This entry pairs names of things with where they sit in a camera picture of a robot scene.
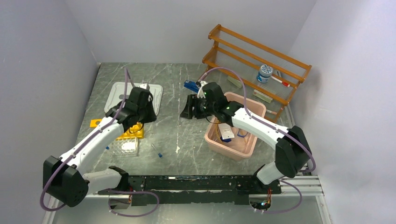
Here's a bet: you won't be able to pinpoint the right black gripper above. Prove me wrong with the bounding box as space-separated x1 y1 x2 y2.
179 94 217 119

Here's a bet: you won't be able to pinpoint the yellow test tube rack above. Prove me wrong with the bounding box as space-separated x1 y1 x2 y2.
89 119 144 140

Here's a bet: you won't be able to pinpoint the small clear plastic bag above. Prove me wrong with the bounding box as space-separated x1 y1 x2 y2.
218 123 235 140

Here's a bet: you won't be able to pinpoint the yellow rubber tubing with clamps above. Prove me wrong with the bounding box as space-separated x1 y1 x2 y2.
215 124 225 145

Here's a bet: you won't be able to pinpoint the blue safety glasses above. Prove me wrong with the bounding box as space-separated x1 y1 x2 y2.
237 129 248 138

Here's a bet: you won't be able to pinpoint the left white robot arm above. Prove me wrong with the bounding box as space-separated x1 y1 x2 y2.
40 84 156 210

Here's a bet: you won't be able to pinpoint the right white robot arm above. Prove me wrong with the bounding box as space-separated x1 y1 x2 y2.
180 82 312 193

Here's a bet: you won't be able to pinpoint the blue stapler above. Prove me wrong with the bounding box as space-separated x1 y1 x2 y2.
184 80 199 93

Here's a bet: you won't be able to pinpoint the white plastic lid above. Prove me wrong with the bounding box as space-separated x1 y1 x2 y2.
104 82 163 115

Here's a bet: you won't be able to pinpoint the pink plastic bin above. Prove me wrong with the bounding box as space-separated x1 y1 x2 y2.
205 92 266 161

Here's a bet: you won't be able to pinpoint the beige block on shelf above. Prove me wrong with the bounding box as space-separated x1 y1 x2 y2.
227 76 243 88

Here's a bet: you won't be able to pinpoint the beige labelled block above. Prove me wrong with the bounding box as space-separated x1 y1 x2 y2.
253 90 273 103

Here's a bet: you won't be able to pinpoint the blue white jar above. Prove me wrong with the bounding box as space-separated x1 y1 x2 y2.
256 64 274 83

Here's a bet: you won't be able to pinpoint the orange wooden shelf rack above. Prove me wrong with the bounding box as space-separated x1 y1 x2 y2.
202 24 312 122

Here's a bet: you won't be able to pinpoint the red white marker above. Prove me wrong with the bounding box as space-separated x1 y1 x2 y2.
271 76 290 87

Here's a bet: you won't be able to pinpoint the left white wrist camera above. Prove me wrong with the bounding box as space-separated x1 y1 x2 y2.
138 83 150 91

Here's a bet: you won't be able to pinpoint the black base frame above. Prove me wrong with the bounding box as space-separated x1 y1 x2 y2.
98 175 282 207

